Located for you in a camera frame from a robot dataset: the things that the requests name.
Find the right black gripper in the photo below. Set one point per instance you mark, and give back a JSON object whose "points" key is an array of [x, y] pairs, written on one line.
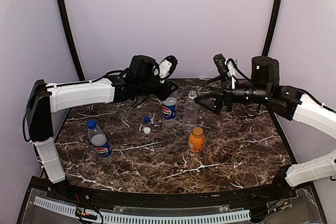
{"points": [[227, 91]]}

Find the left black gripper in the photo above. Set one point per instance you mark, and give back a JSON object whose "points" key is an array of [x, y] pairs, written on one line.
{"points": [[165, 93]]}

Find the blue label water bottle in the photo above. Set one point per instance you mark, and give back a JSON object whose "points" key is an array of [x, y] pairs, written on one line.
{"points": [[169, 110]]}

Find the clear plastic bottle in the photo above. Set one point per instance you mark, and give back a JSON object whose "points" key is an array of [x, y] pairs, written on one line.
{"points": [[190, 112]]}

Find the white bottle cap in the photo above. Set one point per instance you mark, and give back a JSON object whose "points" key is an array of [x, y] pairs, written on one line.
{"points": [[146, 130]]}

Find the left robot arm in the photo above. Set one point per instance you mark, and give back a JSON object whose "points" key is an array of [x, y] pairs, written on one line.
{"points": [[143, 77]]}

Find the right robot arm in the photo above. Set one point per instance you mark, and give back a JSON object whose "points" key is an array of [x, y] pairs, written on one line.
{"points": [[293, 104]]}

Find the orange juice bottle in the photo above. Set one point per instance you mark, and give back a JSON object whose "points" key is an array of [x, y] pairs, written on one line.
{"points": [[196, 140]]}

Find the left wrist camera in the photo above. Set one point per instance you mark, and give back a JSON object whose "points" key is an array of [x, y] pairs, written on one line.
{"points": [[166, 68]]}

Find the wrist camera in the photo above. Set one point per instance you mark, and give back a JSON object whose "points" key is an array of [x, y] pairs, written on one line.
{"points": [[166, 68], [226, 70]]}

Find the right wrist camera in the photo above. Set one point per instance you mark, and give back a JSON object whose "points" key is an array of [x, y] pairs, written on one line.
{"points": [[226, 70]]}

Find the white slotted cable duct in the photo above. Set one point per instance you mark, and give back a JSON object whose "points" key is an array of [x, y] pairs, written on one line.
{"points": [[129, 215]]}

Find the black front rail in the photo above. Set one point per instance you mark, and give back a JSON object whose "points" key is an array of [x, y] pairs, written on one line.
{"points": [[255, 197]]}

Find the right black frame post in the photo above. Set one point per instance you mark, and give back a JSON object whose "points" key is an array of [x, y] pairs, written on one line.
{"points": [[271, 27]]}

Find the black frame post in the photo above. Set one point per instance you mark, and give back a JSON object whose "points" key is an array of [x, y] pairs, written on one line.
{"points": [[271, 27], [70, 39]]}

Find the left black frame post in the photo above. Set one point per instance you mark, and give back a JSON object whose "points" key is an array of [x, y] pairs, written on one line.
{"points": [[70, 39]]}

